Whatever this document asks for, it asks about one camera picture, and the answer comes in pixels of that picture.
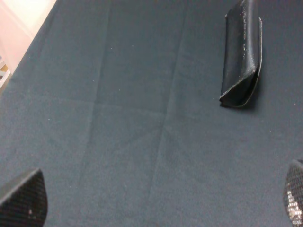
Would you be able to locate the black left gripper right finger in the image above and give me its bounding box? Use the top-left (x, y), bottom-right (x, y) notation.
top-left (283, 159), bottom-right (303, 227)

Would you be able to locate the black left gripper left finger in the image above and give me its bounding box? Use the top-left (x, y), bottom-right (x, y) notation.
top-left (0, 168), bottom-right (48, 227)

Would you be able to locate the black leather glasses case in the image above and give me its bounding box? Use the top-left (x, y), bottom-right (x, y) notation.
top-left (219, 0), bottom-right (262, 108)

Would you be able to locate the black table cloth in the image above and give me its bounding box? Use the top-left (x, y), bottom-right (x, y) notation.
top-left (0, 0), bottom-right (303, 227)

